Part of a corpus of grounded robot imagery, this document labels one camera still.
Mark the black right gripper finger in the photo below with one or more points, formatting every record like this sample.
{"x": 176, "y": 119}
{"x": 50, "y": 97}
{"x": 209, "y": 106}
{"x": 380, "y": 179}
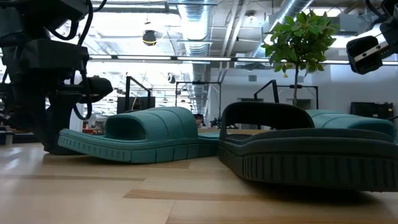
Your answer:
{"x": 367, "y": 67}

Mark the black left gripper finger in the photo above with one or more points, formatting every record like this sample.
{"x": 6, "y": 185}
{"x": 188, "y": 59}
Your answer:
{"x": 96, "y": 90}
{"x": 53, "y": 124}

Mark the teal rubber slide sandal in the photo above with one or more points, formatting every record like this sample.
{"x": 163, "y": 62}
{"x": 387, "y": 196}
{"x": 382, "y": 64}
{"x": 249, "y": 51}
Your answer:
{"x": 348, "y": 121}
{"x": 140, "y": 149}

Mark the black rubber slide sandal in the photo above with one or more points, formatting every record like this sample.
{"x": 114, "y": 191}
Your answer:
{"x": 311, "y": 168}

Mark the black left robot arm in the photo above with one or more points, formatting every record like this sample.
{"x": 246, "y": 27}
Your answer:
{"x": 37, "y": 15}

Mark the black background robot arm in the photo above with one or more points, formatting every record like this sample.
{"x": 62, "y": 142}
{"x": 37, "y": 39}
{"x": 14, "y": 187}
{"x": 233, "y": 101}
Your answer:
{"x": 216, "y": 123}

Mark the white pillar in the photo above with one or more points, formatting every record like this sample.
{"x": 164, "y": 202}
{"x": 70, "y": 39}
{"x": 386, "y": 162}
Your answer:
{"x": 76, "y": 121}

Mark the black background monitor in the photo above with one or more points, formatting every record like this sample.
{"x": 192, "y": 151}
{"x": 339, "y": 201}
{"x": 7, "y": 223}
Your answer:
{"x": 136, "y": 104}

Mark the black equipment case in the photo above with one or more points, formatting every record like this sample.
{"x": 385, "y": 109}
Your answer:
{"x": 371, "y": 110}

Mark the black hanging ceiling lamp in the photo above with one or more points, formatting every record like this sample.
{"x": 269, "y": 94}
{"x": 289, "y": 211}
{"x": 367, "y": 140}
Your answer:
{"x": 149, "y": 38}

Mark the green leafy plant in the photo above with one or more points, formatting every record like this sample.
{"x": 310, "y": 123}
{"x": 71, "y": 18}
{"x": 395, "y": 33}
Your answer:
{"x": 298, "y": 34}

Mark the small black round lamp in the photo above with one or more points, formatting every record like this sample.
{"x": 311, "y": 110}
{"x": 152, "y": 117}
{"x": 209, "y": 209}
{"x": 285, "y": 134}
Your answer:
{"x": 171, "y": 78}

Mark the person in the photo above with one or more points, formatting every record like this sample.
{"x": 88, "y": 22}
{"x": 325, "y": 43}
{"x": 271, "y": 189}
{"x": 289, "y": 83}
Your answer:
{"x": 199, "y": 119}

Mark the long ceiling light strip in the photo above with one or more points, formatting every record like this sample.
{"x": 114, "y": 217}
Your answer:
{"x": 202, "y": 58}

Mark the black frame wooden shelf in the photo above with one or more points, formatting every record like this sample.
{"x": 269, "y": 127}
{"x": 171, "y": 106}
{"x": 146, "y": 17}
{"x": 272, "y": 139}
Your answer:
{"x": 127, "y": 93}

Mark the black background station frame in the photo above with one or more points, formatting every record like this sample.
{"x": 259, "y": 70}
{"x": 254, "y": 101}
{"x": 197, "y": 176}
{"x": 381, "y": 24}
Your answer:
{"x": 311, "y": 86}
{"x": 199, "y": 82}

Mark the silver ceiling duct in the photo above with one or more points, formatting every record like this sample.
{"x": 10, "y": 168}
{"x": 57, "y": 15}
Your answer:
{"x": 292, "y": 9}
{"x": 196, "y": 25}

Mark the grey wall vent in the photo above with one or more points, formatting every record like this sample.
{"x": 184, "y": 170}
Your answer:
{"x": 252, "y": 78}

